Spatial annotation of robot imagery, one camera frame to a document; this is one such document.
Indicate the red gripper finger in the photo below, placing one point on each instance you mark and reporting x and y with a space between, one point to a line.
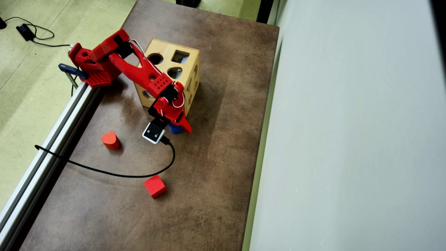
184 125

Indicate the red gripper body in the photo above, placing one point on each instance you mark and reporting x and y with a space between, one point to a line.
178 120

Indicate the blue cylinder block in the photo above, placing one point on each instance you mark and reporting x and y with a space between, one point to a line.
175 129

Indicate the red robot arm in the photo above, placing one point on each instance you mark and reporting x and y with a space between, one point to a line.
136 71

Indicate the wooden shape sorter box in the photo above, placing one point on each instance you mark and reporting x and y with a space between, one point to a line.
166 46

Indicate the orange rounded block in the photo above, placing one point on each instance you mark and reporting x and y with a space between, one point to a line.
110 140

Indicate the red cube block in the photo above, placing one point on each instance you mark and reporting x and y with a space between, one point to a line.
155 186

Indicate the blue table clamp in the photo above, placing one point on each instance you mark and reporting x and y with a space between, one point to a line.
71 69

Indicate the black object on floor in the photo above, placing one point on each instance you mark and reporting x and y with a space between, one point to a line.
188 2

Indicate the black power adapter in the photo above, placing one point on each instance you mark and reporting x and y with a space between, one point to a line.
25 31

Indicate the black round floor object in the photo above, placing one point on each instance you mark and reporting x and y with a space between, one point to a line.
2 22

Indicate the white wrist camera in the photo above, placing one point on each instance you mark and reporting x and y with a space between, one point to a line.
153 132

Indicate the dark vertical post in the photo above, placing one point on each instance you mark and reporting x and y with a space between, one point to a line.
264 10

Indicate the aluminium profile rail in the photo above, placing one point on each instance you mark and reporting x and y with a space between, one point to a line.
41 164

